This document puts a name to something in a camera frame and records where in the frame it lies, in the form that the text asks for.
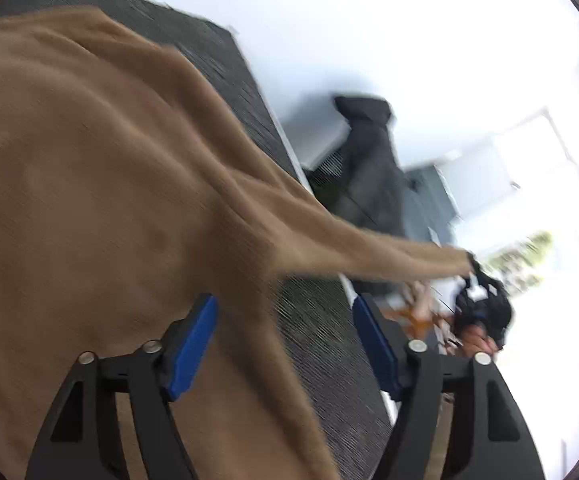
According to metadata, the brown fleece garment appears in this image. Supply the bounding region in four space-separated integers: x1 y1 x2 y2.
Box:
0 8 471 479

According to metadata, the person's right hand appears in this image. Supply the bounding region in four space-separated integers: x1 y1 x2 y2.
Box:
460 325 499 358

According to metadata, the wooden chair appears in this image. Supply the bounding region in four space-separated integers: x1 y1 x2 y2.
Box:
379 282 461 356

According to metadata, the dark grey patterned mat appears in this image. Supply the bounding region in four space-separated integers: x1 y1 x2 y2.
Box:
0 0 391 479

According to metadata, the black garment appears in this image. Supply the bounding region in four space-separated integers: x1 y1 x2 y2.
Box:
304 94 459 296

